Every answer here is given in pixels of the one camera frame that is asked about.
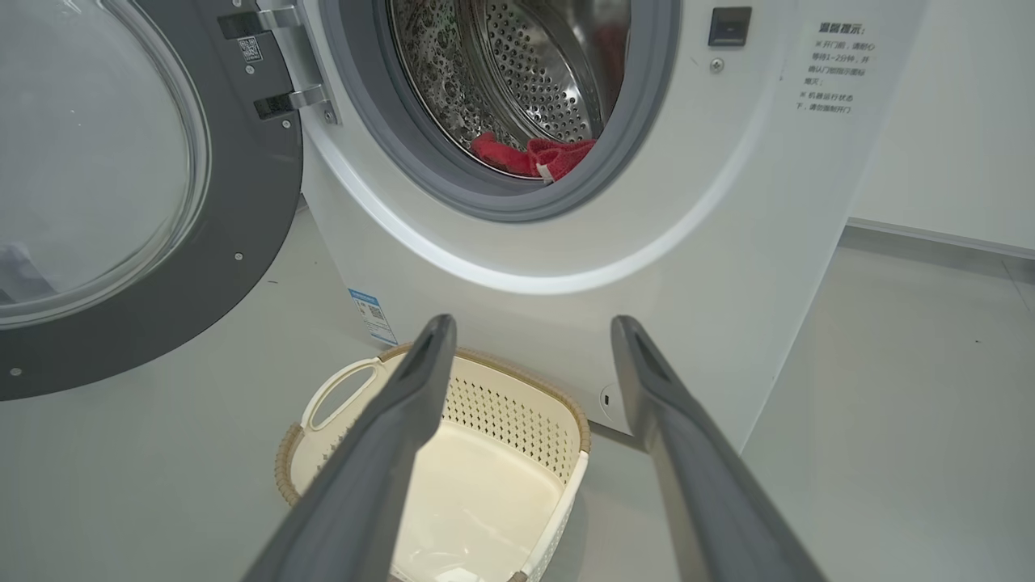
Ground cream perforated laundry basket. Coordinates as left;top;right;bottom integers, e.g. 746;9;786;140
275;344;592;582

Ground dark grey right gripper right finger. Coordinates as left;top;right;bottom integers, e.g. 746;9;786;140
610;314;826;582

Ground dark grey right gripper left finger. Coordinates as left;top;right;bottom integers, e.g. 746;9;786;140
243;314;458;582

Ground silver door hinge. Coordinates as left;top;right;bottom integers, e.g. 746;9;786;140
217;3;342;127

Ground white front-load washing machine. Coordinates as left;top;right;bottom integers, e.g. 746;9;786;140
218;0;931;453

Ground blue energy label sticker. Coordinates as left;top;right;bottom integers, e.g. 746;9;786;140
349;288;399;348

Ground round white filter cover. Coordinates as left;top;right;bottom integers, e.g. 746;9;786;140
597;382;633;425

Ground red and white garment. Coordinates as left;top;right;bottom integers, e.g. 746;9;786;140
471;131;598;183

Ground stainless steel washing machine drum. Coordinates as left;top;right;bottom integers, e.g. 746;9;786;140
387;0;633;179

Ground black text notice sticker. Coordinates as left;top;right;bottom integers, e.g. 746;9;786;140
795;20;879;116

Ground grey washing machine door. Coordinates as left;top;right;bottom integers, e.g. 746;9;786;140
0;0;304;403

